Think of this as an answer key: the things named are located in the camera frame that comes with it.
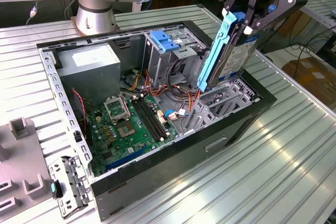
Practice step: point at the CPU socket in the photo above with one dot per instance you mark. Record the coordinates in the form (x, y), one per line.
(126, 129)

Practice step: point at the grey parts rack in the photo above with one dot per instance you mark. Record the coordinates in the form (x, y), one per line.
(23, 155)

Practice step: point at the black open PC case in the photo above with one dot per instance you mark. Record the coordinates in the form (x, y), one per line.
(168, 166)

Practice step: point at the black RAM slot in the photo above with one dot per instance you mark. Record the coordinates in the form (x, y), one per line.
(155, 119)
(148, 119)
(145, 119)
(152, 119)

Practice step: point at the grey metal disk bay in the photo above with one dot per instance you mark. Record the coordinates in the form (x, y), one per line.
(210, 119)

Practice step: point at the blue plastic drive latch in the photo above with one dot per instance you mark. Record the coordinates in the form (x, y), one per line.
(164, 41)

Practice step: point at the hard disk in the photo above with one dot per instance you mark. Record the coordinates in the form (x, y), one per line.
(231, 58)

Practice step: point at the blue expansion slot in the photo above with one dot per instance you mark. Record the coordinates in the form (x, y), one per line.
(126, 159)

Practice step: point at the large flat cardboard box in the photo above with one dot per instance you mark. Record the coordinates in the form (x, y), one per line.
(312, 77)

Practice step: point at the black case fan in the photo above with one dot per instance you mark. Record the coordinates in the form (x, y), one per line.
(78, 108)

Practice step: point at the black latch with blue tab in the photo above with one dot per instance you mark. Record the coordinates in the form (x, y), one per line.
(53, 187)

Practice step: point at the grey metal drive cage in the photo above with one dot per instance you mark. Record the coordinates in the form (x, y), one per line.
(157, 61)

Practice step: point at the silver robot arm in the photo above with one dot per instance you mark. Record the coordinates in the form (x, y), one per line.
(94, 16)

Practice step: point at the grey metal slot bracket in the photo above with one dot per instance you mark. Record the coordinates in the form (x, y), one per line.
(71, 182)

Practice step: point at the grey power supply unit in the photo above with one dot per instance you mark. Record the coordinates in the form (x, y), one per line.
(89, 79)

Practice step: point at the green motherboard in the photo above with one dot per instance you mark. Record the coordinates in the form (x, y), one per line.
(141, 142)

